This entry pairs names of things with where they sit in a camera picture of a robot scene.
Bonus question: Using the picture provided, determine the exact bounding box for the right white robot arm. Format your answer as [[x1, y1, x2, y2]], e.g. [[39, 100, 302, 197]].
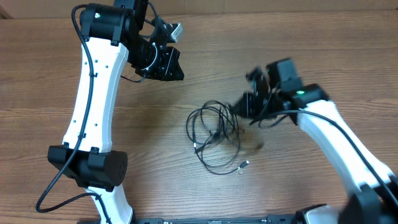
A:
[[233, 58, 397, 224]]

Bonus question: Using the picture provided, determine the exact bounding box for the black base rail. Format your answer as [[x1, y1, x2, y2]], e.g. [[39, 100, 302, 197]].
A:
[[133, 214, 301, 224]]

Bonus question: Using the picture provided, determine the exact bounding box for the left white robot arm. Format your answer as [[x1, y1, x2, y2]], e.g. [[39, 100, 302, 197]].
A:
[[47, 1, 184, 223]]

